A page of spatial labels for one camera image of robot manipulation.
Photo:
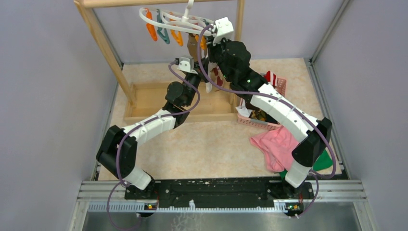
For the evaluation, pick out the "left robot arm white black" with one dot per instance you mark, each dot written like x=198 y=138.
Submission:
x=118 y=150

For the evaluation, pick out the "white round clip hanger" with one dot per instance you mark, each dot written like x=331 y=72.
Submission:
x=164 y=24

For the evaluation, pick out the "brown sock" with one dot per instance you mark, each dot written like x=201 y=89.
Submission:
x=192 y=46

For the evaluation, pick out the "pink plastic basket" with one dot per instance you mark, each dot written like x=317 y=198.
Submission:
x=260 y=119

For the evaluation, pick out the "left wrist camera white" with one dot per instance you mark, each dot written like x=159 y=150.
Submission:
x=186 y=64

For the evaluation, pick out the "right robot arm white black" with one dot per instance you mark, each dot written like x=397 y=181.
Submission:
x=313 y=135

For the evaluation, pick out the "purple striped sock maroon cuff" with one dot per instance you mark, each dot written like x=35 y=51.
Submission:
x=214 y=72

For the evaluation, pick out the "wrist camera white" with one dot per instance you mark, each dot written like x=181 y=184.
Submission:
x=186 y=64
x=222 y=29

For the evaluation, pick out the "green cloth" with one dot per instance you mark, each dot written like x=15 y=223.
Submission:
x=323 y=162

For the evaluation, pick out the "red white striped sock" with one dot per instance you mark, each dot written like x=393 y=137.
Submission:
x=271 y=78

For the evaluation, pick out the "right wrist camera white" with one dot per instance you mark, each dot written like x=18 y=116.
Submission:
x=222 y=29

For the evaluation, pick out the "wooden clothes rack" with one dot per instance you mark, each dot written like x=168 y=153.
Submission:
x=143 y=99

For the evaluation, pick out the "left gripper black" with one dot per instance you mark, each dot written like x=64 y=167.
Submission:
x=197 y=67

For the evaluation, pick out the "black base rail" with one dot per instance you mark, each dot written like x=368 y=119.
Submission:
x=224 y=194

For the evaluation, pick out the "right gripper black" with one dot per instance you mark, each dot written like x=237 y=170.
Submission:
x=211 y=47

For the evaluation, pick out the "purple striped tan sock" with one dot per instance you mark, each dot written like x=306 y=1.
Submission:
x=220 y=81

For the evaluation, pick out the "pink cloth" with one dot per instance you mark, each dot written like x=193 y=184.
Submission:
x=276 y=146

